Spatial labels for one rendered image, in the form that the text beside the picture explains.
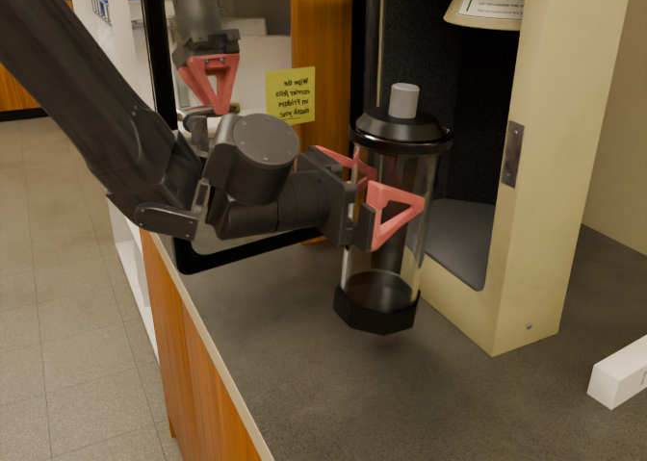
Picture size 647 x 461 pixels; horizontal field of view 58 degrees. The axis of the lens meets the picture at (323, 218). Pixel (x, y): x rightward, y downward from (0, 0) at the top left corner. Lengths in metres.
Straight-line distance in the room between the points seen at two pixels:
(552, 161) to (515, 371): 0.26
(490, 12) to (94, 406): 1.82
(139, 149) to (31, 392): 1.88
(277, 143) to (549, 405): 0.43
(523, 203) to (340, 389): 0.29
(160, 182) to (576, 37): 0.42
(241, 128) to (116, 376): 1.85
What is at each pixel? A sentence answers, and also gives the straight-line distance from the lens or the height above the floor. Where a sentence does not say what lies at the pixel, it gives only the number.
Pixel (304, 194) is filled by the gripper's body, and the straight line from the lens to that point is 0.56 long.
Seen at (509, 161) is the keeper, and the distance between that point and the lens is 0.66.
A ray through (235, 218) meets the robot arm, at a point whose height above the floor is 1.18.
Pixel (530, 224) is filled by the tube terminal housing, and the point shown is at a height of 1.12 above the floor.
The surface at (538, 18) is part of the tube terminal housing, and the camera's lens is 0.62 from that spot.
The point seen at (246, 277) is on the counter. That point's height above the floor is 0.94.
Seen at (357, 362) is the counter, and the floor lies 0.94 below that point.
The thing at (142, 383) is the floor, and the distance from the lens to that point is 2.22.
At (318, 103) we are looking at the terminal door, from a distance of 0.83.
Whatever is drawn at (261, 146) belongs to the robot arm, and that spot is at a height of 1.25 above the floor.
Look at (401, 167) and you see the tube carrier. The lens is 0.59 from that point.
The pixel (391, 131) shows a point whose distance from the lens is 0.58.
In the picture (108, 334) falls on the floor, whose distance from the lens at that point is 2.49.
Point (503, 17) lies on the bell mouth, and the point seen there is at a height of 1.33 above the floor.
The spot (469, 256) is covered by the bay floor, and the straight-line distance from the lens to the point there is 0.83.
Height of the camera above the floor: 1.41
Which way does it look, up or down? 26 degrees down
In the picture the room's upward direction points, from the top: straight up
